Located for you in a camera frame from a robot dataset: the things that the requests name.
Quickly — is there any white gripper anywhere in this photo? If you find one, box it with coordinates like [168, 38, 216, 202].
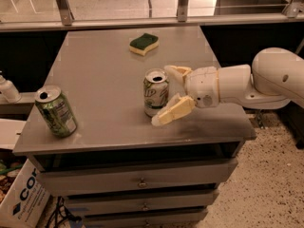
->
[151, 66, 219, 126]

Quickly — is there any white 7up can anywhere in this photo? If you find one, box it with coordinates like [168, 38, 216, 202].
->
[143, 68, 169, 117]

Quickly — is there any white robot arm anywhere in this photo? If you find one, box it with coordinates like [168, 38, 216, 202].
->
[152, 47, 304, 126]

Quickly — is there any green and yellow sponge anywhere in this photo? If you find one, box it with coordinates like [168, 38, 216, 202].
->
[129, 33, 159, 56]

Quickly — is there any green soda can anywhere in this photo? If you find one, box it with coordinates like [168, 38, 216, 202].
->
[35, 85, 77, 138]

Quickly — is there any grey drawer cabinet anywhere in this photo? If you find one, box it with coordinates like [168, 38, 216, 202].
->
[12, 26, 257, 228]

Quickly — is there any middle grey drawer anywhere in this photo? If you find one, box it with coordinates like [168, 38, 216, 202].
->
[65, 189, 219, 217]

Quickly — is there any grey drawer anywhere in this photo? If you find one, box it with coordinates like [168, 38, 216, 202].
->
[65, 189, 219, 217]
[83, 208, 207, 228]
[38, 158, 238, 197]

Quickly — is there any bottom grey drawer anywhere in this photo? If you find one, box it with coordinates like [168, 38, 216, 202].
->
[83, 208, 207, 228]

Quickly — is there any top grey drawer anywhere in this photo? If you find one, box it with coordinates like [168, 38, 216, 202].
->
[38, 158, 238, 197]

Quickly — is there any white plastic bottle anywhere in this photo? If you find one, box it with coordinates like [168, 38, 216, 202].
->
[0, 71, 21, 103]

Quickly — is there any white cardboard box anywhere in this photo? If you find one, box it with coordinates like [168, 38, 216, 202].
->
[0, 149, 50, 228]

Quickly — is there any metal window frame rail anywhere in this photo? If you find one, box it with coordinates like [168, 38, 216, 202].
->
[0, 0, 304, 31]

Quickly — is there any black cable bundle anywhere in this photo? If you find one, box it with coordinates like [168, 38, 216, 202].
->
[52, 196, 84, 228]

